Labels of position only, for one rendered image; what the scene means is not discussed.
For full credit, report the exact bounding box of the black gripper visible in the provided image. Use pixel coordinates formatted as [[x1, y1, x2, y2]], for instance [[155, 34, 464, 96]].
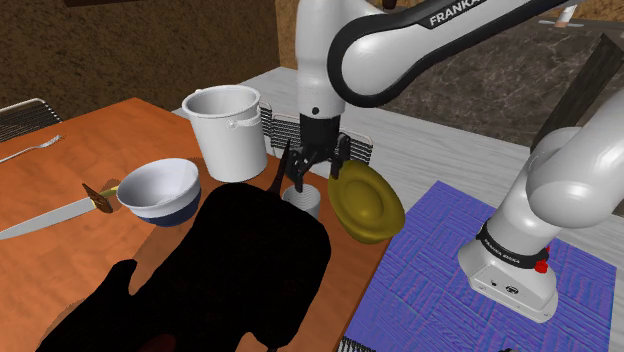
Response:
[[285, 112, 353, 193]]

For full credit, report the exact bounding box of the white ribbed cup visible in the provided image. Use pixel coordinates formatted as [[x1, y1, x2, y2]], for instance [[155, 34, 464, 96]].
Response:
[[281, 184, 322, 220]]

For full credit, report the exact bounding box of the dark brown slender utensil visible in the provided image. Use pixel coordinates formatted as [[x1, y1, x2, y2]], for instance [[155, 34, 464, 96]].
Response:
[[269, 140, 292, 197]]

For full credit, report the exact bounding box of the olive yellow bowl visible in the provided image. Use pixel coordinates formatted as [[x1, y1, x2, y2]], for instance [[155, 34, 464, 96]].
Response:
[[326, 160, 406, 245]]

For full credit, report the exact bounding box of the white bowl with blue base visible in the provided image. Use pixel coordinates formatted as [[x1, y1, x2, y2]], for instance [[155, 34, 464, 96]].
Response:
[[115, 157, 203, 228]]

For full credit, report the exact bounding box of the purple patterned robot stand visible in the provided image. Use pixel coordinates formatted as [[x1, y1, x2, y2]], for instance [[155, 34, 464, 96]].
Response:
[[343, 180, 618, 352]]

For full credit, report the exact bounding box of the silver fork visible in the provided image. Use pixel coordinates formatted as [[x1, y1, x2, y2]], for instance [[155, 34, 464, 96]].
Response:
[[0, 134, 65, 165]]

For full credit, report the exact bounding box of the white bucket with handle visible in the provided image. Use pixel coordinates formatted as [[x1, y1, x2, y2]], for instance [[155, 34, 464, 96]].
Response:
[[181, 84, 270, 184]]

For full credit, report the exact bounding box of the knife with brown handle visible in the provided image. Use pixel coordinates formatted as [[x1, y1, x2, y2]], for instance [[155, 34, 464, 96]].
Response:
[[0, 182, 121, 242]]

